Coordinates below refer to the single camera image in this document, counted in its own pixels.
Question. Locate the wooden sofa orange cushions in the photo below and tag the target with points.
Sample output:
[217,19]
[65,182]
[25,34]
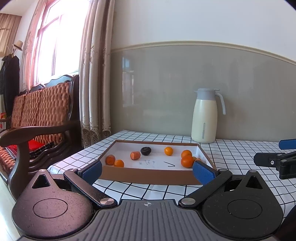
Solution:
[41,104]

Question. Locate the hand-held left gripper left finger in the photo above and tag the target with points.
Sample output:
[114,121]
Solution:
[92,172]

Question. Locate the beige hat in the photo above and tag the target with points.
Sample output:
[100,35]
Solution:
[18,44]

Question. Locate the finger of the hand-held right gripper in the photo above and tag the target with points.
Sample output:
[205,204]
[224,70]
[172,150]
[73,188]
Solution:
[288,144]
[266,159]

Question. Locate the window with red frame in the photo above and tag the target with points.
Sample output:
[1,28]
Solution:
[57,46]

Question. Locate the shallow brown cardboard box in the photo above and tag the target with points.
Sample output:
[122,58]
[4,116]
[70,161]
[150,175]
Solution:
[150,176]

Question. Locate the white black checkered tablecloth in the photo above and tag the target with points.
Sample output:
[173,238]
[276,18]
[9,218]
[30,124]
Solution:
[231,148]

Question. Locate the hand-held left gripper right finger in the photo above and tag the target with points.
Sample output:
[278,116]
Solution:
[203,173]

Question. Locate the black hanging coat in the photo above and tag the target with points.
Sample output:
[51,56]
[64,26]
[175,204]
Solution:
[10,81]

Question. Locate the large tangerine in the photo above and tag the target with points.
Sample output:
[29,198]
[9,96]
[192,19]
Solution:
[187,161]

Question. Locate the dark striped cloth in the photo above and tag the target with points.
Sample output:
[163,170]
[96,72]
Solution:
[42,149]

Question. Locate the beige lace curtain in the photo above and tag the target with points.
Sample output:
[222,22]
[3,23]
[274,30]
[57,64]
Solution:
[97,69]

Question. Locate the dark brown round fruit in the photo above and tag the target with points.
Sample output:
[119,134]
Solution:
[146,151]

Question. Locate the cream thermos jug grey lid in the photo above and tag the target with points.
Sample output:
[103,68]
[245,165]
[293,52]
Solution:
[203,120]

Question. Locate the red flat cushion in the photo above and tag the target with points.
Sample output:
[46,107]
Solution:
[34,144]

